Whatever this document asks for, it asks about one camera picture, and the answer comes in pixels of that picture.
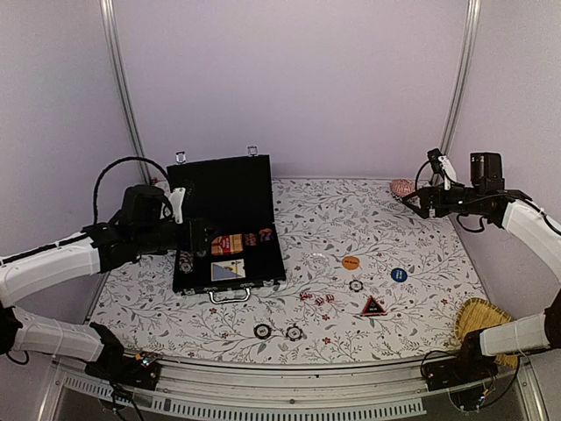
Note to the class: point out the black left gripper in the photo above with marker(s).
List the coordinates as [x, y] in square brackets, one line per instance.
[195, 239]

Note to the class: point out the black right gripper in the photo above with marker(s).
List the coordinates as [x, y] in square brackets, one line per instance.
[428, 193]

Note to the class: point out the black poker set case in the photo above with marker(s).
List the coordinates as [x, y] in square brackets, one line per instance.
[236, 194]

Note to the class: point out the orange round blind button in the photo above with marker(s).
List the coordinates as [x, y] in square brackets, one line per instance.
[350, 262]

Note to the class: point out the clear acrylic dealer button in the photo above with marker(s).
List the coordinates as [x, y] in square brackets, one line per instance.
[317, 257]

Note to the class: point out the black red triangular button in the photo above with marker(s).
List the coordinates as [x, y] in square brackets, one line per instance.
[372, 308]

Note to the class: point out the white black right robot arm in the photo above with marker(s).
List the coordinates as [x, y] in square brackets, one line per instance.
[514, 212]

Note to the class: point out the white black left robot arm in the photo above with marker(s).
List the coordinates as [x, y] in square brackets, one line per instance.
[149, 221]

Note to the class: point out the multicolour poker chip stack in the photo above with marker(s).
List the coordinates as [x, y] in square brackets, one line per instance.
[186, 262]

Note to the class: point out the blue-backed playing card deck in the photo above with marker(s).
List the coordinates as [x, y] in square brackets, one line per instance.
[227, 270]

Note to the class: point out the red black chip stack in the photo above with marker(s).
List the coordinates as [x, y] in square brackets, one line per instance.
[250, 239]

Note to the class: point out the purple chip stack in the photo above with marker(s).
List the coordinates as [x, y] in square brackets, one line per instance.
[265, 235]

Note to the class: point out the blue round blind button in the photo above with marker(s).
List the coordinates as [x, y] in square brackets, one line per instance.
[399, 275]

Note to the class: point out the black white poker chip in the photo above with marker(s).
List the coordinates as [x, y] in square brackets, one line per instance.
[262, 331]
[356, 285]

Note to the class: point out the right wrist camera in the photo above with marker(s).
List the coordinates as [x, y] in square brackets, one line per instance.
[442, 167]

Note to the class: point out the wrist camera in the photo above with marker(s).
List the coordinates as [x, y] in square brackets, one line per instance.
[442, 167]
[176, 198]

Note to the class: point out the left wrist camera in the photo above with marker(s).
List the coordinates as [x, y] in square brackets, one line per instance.
[176, 198]

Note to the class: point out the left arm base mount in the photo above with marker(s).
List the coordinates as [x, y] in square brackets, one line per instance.
[125, 370]

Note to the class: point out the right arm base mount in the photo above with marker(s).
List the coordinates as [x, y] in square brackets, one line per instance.
[468, 383]

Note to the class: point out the front aluminium rail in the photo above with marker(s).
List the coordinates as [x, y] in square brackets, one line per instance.
[203, 390]

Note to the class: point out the left aluminium frame post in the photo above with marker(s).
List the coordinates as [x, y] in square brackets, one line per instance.
[109, 20]

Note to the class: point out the aluminium frame post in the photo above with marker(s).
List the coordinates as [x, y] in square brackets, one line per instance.
[465, 61]
[109, 20]

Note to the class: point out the right aluminium frame post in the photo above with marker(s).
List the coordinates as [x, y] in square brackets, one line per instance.
[465, 61]

